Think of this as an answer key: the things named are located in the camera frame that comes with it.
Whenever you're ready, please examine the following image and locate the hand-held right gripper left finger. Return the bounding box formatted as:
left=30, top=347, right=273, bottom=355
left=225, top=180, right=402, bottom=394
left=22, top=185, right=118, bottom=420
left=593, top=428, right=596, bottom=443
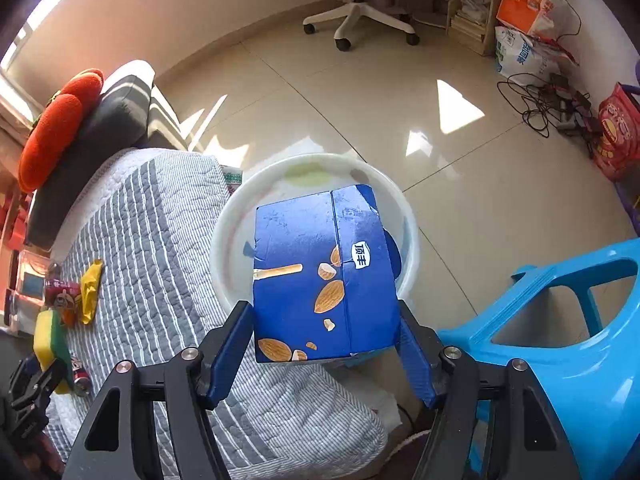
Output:
left=62, top=300, right=256, bottom=480

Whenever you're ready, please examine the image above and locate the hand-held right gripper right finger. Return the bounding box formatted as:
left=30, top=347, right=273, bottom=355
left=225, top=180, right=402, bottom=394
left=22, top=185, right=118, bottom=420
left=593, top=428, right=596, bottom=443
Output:
left=397, top=299, right=596, bottom=480

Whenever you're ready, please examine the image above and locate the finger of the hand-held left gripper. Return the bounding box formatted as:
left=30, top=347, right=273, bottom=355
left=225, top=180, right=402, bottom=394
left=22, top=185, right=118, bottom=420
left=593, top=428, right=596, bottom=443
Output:
left=7, top=402, right=50, bottom=445
left=10, top=357, right=67, bottom=412

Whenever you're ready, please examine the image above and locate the blue almond snack box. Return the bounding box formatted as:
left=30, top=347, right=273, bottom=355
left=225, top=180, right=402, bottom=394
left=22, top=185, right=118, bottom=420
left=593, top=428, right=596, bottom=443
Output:
left=251, top=184, right=402, bottom=365

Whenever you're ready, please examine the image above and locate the white plastic basin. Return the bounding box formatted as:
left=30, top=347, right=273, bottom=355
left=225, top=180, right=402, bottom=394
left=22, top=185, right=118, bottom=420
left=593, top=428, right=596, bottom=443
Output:
left=210, top=152, right=421, bottom=316

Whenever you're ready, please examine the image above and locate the red drink can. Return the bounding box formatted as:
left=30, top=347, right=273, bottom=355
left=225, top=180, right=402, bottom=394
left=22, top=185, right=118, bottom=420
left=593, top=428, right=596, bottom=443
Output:
left=44, top=280, right=83, bottom=307
left=70, top=357, right=92, bottom=397

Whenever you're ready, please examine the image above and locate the yellow green sponge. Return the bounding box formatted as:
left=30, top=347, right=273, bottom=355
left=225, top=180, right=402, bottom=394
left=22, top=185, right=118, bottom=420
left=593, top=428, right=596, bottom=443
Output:
left=34, top=310, right=73, bottom=396

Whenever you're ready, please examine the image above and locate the white plastic bag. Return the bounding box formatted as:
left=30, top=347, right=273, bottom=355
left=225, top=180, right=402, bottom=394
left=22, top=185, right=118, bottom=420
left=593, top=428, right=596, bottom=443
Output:
left=350, top=355, right=402, bottom=431

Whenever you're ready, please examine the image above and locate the clear plastic storage box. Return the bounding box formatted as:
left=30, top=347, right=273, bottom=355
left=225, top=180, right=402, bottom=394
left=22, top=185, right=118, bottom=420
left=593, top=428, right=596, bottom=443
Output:
left=9, top=250, right=51, bottom=332

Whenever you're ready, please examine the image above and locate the yellow snack wrapper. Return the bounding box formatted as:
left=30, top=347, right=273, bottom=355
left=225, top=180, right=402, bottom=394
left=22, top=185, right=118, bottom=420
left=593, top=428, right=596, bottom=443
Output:
left=80, top=259, right=104, bottom=325

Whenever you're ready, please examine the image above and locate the blue plastic stool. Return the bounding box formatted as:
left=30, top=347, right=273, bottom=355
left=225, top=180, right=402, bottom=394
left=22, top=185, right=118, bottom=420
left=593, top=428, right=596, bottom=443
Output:
left=435, top=237, right=640, bottom=480

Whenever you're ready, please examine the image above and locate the grey striped quilted blanket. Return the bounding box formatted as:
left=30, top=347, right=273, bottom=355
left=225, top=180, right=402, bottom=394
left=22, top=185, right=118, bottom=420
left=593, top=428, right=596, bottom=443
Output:
left=47, top=149, right=388, bottom=478

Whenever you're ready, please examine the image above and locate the green white packet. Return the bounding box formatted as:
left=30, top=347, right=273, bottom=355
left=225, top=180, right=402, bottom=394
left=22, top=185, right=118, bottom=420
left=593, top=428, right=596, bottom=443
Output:
left=220, top=165, right=245, bottom=197

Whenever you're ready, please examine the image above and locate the orange flower cushion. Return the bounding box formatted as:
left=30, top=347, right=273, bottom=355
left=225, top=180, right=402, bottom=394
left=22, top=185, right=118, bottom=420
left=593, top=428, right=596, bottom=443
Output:
left=17, top=67, right=106, bottom=193

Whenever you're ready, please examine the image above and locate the grey fabric sofa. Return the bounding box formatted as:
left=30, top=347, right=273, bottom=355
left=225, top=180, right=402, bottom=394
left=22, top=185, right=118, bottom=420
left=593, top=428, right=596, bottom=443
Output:
left=25, top=60, right=206, bottom=251

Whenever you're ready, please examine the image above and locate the red snack bag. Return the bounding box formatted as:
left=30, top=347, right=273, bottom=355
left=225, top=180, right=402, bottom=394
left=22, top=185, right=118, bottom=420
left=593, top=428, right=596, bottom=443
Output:
left=592, top=82, right=640, bottom=182

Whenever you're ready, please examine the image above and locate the white printed sack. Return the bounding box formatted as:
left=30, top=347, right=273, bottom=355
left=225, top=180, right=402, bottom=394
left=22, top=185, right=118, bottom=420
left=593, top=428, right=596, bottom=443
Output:
left=495, top=26, right=565, bottom=81

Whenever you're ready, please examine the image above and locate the wooden bookshelf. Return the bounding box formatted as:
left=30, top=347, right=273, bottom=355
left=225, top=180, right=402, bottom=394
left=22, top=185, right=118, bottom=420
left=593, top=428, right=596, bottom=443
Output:
left=447, top=0, right=516, bottom=56

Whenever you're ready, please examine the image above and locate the white office chair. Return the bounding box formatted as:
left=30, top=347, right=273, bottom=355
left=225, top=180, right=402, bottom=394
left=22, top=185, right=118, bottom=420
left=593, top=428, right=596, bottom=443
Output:
left=277, top=0, right=426, bottom=52

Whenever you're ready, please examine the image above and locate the orange cardboard box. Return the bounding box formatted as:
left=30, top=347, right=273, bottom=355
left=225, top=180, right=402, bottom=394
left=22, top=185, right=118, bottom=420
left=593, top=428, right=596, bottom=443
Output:
left=496, top=0, right=561, bottom=36

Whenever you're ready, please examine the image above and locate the black cable tangle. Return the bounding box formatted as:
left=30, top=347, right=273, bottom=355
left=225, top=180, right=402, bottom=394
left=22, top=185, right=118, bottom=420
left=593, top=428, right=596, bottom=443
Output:
left=497, top=72, right=601, bottom=142

